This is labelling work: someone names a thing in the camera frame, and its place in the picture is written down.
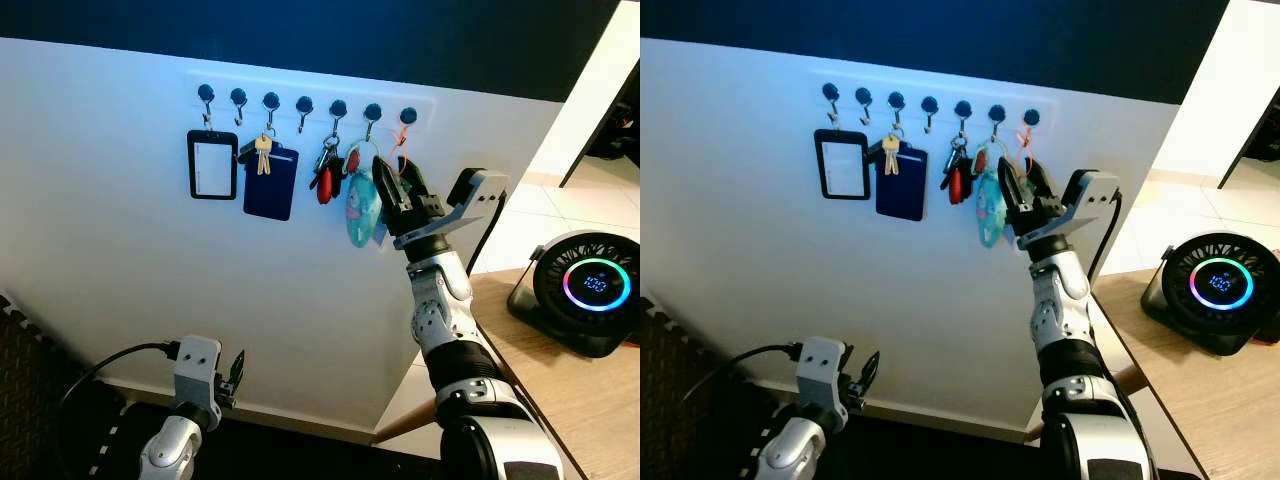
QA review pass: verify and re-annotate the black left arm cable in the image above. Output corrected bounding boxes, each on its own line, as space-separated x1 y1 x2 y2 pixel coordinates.
690 343 806 431
55 341 182 471

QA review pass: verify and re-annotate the dark blue card wallet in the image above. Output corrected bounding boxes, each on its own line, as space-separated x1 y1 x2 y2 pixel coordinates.
243 140 300 222
875 140 930 222

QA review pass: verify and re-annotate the orange cord loop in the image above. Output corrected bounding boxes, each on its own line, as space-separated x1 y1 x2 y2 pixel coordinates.
390 125 414 191
1016 125 1040 181

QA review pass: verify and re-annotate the light blue plush keychain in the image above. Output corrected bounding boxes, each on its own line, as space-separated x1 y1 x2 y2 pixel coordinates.
975 140 1017 249
345 140 392 248

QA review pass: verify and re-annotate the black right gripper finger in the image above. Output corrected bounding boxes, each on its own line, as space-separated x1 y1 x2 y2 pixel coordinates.
1026 158 1059 211
998 160 1034 241
372 155 407 239
400 160 433 213

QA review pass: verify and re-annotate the black foam puzzle mat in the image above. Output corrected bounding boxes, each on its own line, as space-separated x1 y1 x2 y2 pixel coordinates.
0 291 133 480
640 298 763 480

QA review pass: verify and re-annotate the black badge holder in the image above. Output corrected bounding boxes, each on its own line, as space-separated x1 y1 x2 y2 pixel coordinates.
187 128 240 201
813 128 871 201

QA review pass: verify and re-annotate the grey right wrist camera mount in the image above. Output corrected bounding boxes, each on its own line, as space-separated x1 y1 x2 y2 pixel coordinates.
1064 169 1122 237
442 168 511 236

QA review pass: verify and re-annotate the black fan with glowing ring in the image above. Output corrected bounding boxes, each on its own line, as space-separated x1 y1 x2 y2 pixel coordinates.
507 232 641 359
1140 232 1280 356

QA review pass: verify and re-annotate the key bunch with red fob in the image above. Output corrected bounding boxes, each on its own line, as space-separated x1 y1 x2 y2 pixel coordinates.
940 135 974 206
309 135 347 206

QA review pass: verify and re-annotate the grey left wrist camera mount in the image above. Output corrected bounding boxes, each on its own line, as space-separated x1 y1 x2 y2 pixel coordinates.
797 336 849 409
172 336 223 407

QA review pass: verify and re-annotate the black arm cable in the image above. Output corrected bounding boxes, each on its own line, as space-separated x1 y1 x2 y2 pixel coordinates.
690 343 806 431
55 341 182 471
1087 195 1124 282
465 195 507 277

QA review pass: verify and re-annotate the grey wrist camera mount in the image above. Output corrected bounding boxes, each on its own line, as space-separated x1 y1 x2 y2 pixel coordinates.
172 336 223 407
1064 169 1122 237
797 336 849 409
442 168 511 236

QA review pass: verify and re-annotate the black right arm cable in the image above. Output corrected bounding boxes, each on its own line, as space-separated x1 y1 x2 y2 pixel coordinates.
465 195 507 277
1087 195 1124 282

